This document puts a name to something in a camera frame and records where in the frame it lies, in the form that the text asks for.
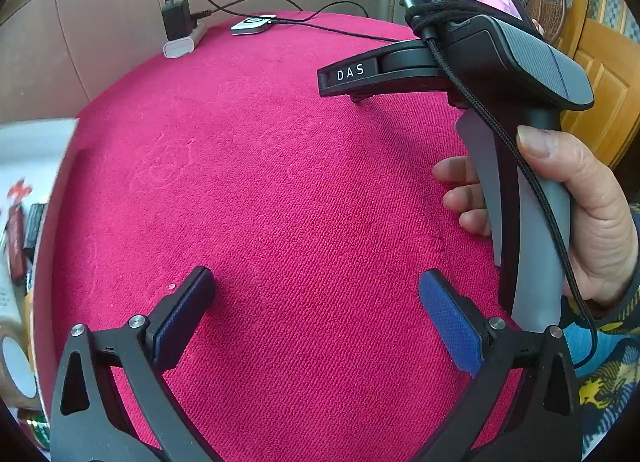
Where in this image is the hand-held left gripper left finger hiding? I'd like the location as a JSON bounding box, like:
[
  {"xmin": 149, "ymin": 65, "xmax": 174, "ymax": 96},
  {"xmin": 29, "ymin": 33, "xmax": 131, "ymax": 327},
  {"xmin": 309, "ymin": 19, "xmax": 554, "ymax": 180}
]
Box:
[{"xmin": 50, "ymin": 266, "xmax": 217, "ymax": 462}]

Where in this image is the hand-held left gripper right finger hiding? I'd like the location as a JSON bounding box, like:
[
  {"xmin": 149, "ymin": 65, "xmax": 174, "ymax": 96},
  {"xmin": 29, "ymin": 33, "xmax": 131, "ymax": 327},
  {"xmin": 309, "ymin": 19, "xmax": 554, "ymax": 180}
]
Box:
[{"xmin": 419, "ymin": 269, "xmax": 583, "ymax": 462}]

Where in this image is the white cardboard tray box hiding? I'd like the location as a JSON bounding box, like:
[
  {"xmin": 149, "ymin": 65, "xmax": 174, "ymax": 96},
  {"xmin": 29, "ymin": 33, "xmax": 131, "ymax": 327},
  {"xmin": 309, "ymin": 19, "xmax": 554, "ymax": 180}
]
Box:
[{"xmin": 0, "ymin": 117, "xmax": 81, "ymax": 448}]

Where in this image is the person's right forearm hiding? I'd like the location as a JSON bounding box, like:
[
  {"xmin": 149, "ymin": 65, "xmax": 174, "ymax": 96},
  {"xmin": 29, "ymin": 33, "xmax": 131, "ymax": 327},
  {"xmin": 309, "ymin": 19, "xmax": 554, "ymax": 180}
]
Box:
[{"xmin": 557, "ymin": 212, "xmax": 640, "ymax": 448}]

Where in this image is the person's right hand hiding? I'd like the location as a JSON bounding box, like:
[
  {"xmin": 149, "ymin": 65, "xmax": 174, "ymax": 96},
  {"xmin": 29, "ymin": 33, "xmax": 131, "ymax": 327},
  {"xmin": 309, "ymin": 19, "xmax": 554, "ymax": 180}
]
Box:
[{"xmin": 432, "ymin": 125, "xmax": 640, "ymax": 313}]

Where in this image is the wooden door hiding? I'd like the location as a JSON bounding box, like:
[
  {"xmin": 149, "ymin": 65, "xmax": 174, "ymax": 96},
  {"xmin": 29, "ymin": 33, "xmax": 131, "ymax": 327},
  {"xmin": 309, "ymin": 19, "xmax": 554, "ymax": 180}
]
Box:
[{"xmin": 552, "ymin": 0, "xmax": 640, "ymax": 173}]

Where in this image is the red tablecloth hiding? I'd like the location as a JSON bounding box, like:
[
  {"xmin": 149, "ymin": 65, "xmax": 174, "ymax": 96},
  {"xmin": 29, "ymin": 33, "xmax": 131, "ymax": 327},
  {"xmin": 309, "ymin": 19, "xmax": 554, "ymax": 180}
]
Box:
[{"xmin": 37, "ymin": 11, "xmax": 526, "ymax": 462}]

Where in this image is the small white square device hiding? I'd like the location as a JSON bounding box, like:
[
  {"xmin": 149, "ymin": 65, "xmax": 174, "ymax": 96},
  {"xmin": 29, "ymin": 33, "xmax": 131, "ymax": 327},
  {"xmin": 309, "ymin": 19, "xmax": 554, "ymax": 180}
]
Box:
[{"xmin": 231, "ymin": 15, "xmax": 278, "ymax": 36}]

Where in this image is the brown tape roll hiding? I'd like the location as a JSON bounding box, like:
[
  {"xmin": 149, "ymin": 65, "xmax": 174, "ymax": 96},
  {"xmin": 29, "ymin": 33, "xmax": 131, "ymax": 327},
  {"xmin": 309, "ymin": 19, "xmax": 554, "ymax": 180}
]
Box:
[{"xmin": 0, "ymin": 322, "xmax": 41, "ymax": 410}]

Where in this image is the white pill bottle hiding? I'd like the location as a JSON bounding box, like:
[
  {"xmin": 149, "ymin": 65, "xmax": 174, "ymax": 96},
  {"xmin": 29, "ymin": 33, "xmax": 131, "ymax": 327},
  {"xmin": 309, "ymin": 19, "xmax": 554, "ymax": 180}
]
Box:
[{"xmin": 0, "ymin": 255, "xmax": 25, "ymax": 330}]

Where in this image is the white power strip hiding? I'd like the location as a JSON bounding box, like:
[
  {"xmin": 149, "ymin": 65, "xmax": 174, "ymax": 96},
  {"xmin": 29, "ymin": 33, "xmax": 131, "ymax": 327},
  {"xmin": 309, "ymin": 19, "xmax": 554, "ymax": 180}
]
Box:
[{"xmin": 163, "ymin": 22, "xmax": 208, "ymax": 59}]

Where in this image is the black plug-in charger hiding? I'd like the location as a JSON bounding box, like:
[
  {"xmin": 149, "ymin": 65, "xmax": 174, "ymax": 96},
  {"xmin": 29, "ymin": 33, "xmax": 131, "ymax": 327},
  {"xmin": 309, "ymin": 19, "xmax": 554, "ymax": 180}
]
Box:
[{"xmin": 161, "ymin": 0, "xmax": 193, "ymax": 42}]

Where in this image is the thin black cable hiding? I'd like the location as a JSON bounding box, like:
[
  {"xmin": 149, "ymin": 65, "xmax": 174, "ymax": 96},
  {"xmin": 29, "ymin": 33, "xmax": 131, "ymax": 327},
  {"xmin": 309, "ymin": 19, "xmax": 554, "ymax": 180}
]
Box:
[{"xmin": 270, "ymin": 17, "xmax": 403, "ymax": 43}]

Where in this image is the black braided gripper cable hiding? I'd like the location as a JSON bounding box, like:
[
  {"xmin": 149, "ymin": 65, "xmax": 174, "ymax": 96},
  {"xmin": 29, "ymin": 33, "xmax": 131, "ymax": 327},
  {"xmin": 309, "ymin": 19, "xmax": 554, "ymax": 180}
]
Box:
[{"xmin": 397, "ymin": 0, "xmax": 598, "ymax": 370}]

